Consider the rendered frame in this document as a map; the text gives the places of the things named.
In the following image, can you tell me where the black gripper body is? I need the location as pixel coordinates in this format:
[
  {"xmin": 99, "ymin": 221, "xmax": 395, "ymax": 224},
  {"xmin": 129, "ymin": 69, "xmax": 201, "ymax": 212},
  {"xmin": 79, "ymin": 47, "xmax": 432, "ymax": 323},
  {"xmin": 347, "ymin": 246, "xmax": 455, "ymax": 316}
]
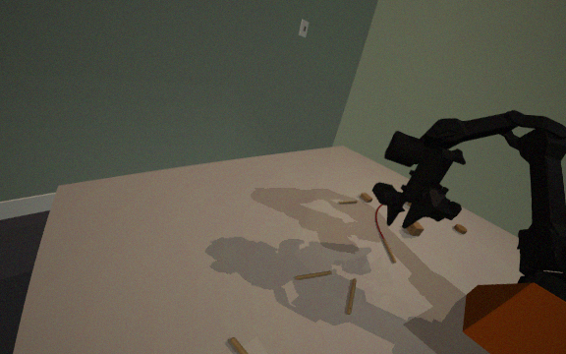
[{"xmin": 372, "ymin": 169, "xmax": 443, "ymax": 207}]

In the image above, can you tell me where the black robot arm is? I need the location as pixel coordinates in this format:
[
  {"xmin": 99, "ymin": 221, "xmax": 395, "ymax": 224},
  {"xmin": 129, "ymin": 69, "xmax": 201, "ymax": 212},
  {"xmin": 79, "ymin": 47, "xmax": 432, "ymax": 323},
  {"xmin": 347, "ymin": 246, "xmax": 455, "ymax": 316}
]
[{"xmin": 385, "ymin": 110, "xmax": 566, "ymax": 301}]

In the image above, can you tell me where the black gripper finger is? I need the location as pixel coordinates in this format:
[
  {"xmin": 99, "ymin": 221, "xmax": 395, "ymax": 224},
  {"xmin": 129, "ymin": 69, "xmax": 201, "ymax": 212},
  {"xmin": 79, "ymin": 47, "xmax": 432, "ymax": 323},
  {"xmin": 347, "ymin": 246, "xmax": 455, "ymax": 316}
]
[
  {"xmin": 387, "ymin": 206, "xmax": 404, "ymax": 225},
  {"xmin": 402, "ymin": 204, "xmax": 425, "ymax": 228}
]

